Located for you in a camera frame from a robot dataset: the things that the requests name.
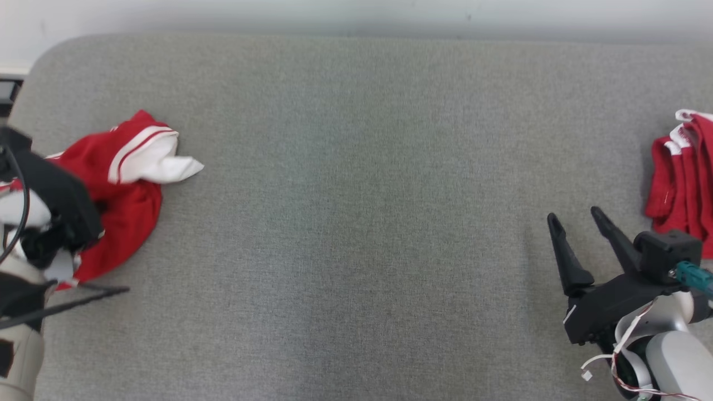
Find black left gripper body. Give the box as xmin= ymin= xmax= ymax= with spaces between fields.
xmin=0 ymin=127 xmax=105 ymax=251

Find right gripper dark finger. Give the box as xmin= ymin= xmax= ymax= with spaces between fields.
xmin=590 ymin=206 xmax=642 ymax=275
xmin=547 ymin=213 xmax=595 ymax=297

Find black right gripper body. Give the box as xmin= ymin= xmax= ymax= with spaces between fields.
xmin=564 ymin=272 xmax=683 ymax=347

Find red Bulls jersey white sleeves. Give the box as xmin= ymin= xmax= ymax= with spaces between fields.
xmin=0 ymin=110 xmax=204 ymax=290

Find red Bulls 23 shorts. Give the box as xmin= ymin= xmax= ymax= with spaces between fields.
xmin=645 ymin=109 xmax=713 ymax=260

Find teal right camera connector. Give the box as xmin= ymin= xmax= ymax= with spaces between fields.
xmin=674 ymin=262 xmax=713 ymax=296

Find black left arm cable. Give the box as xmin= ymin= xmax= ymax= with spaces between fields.
xmin=0 ymin=145 xmax=130 ymax=330

